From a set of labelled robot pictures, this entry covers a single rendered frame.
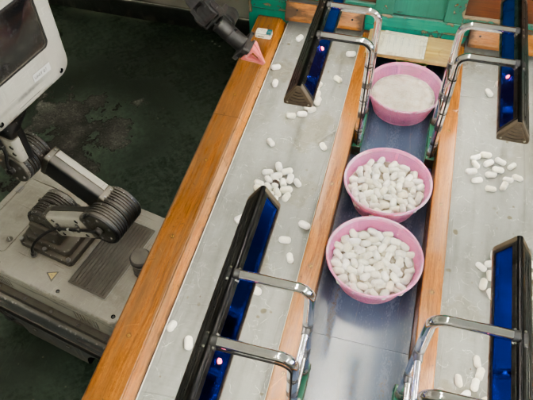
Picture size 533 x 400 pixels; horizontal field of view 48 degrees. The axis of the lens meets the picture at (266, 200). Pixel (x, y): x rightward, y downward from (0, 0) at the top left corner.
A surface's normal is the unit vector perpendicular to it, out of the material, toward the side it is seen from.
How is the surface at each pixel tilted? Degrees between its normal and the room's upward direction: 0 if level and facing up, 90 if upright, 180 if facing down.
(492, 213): 0
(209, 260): 0
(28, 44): 90
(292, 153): 0
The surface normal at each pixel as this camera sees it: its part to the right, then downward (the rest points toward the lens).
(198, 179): -0.01, -0.62
